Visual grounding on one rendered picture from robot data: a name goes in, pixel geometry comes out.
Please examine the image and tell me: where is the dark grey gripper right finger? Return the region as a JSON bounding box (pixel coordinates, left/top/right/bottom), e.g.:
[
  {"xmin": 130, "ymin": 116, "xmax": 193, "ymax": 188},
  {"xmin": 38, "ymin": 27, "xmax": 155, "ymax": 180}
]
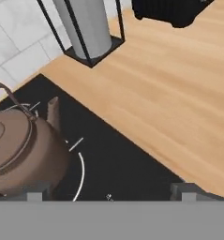
[{"xmin": 170, "ymin": 182, "xmax": 224, "ymax": 202}]

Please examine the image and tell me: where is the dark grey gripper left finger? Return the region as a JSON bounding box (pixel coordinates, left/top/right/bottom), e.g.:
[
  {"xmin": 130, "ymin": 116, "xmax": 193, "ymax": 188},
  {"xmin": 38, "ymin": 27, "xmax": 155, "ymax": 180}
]
[{"xmin": 0, "ymin": 180, "xmax": 52, "ymax": 202}]

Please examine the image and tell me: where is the brown kettle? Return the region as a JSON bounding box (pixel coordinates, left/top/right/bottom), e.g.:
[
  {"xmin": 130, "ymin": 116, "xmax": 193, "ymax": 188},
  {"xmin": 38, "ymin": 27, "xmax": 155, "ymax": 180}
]
[{"xmin": 0, "ymin": 81, "xmax": 70, "ymax": 199}]

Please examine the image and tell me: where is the black hob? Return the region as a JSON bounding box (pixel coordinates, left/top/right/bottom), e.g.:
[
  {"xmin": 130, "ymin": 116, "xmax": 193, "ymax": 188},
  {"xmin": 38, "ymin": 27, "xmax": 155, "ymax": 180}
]
[{"xmin": 0, "ymin": 73, "xmax": 185, "ymax": 202}]

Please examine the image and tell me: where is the white paper towel roll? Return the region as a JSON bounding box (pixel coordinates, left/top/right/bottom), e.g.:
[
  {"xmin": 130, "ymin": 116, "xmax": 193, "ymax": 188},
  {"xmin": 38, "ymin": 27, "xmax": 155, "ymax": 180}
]
[{"xmin": 52, "ymin": 0, "xmax": 113, "ymax": 60}]

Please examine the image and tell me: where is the black appliance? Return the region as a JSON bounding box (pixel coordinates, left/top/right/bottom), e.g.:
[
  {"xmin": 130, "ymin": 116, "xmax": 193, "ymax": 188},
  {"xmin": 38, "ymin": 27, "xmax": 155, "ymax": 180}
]
[{"xmin": 130, "ymin": 0, "xmax": 216, "ymax": 29}]

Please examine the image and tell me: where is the black wire towel holder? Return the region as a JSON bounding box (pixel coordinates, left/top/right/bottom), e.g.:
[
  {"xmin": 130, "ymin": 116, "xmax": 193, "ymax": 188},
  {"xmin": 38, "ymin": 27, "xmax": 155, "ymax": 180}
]
[{"xmin": 37, "ymin": 0, "xmax": 127, "ymax": 68}]

